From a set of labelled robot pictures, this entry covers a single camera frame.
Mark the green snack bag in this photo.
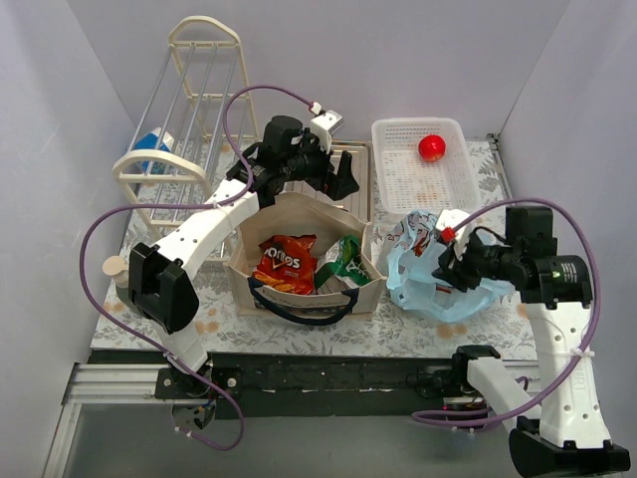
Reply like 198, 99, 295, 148
314, 235, 371, 295

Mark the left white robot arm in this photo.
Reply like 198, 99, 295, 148
128, 111, 359, 398

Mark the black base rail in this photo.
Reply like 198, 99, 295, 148
153, 356, 499, 422

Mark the beige canvas tote bag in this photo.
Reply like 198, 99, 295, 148
225, 192, 385, 327

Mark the white plastic basket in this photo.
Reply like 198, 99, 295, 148
371, 117, 483, 215

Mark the blue white carton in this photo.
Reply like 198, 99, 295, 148
133, 127, 174, 174

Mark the orange Doritos chip bag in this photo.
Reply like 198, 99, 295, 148
252, 235, 318, 295

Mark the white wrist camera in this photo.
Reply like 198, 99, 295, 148
310, 110, 343, 153
434, 209, 472, 256

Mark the cream shoe rack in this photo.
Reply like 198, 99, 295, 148
111, 15, 259, 242

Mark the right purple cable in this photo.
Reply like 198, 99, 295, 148
411, 198, 597, 430

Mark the metal baking tray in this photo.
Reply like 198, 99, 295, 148
284, 140, 374, 222

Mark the green soap dispenser bottle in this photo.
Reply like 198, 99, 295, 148
103, 256, 129, 303

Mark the floral table mat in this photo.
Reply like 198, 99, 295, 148
91, 134, 535, 360

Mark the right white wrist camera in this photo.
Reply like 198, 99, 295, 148
434, 209, 472, 256

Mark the light blue plastic grocery bag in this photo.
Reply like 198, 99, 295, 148
377, 210, 514, 324

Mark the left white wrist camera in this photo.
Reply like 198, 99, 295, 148
310, 110, 343, 153

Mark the red tomato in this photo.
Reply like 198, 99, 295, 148
418, 134, 446, 162

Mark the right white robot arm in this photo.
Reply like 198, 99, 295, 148
434, 206, 631, 477

